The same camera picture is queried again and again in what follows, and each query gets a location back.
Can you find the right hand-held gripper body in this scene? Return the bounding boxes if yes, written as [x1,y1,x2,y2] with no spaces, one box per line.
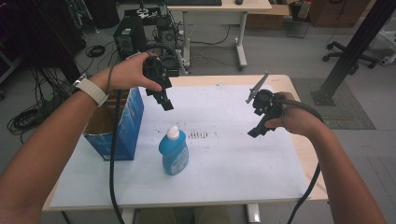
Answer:
[246,72,285,121]

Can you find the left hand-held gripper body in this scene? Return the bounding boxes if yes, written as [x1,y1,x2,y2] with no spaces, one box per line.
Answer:
[142,55,173,94]

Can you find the blue cardboard box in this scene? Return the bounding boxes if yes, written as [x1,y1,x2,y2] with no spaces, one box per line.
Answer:
[83,87,146,161]

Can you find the blue bottle with white cap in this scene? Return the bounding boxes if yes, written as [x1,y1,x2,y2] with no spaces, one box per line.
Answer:
[158,125,190,176]

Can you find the person's left hand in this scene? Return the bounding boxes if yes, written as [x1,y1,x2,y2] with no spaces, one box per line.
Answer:
[90,51,163,94]

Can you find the person's right hand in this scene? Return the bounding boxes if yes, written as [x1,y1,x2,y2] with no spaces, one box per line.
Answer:
[264,91,325,138]

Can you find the open computer case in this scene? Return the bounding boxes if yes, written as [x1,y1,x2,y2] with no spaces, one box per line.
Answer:
[154,15,181,77]

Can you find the black computer tower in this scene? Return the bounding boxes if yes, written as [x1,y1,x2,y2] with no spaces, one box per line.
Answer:
[112,13,148,60]

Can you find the white paper sheet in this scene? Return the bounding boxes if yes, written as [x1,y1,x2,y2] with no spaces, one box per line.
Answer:
[49,84,311,209]

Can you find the light wooden table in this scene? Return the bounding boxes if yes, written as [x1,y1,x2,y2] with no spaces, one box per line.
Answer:
[41,74,329,224]

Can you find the wristwatch with white band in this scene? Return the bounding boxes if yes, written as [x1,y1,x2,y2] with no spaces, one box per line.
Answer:
[72,74,109,107]

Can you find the black keyboard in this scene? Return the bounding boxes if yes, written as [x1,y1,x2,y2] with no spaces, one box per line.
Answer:
[164,0,223,7]

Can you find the brown cardboard box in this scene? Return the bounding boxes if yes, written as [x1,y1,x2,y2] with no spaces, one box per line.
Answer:
[246,3,292,31]

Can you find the white-legged desk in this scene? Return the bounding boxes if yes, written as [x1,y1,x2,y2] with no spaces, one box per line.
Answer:
[166,0,274,75]

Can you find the person's legs in khaki pants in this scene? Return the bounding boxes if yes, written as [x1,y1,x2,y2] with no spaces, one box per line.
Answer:
[136,204,241,224]

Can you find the black office chair base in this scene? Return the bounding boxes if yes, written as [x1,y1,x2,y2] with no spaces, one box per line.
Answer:
[322,40,379,76]

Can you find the brown wooden cabinet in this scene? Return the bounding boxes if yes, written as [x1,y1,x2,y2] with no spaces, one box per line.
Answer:
[307,0,376,28]

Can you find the coiled black cable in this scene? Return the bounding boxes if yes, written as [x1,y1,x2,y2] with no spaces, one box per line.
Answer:
[85,45,106,59]

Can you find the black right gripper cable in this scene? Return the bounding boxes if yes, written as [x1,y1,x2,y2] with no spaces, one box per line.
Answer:
[274,98,325,224]

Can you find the black wire rack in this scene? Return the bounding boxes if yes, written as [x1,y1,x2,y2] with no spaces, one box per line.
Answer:
[286,10,312,39]

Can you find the black metal post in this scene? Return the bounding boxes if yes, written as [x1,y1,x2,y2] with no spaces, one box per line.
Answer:
[310,0,396,106]

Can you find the bundle of black floor cables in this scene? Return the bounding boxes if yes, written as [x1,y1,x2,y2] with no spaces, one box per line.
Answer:
[7,66,73,144]

